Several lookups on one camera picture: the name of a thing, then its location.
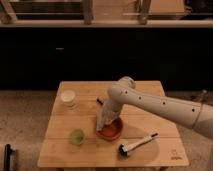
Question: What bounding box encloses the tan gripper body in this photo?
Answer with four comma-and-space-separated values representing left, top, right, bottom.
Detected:
103, 99, 123, 117

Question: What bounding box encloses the grey towel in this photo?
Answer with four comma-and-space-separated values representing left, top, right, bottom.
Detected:
96, 106, 119, 131

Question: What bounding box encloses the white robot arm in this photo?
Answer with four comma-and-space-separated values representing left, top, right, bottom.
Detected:
102, 77, 213, 140

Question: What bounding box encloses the red bowl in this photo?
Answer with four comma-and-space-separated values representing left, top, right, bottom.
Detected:
97, 118, 123, 141

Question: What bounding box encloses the small green cup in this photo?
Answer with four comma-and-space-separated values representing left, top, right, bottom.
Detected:
69, 129, 85, 145

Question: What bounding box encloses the wooden table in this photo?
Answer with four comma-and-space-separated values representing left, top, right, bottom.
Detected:
37, 81, 189, 168

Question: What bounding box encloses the black object at floor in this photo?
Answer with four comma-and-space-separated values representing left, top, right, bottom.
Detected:
3, 144, 14, 171

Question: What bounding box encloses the white handled dish brush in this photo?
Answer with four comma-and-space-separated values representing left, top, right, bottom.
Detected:
118, 133, 158, 157

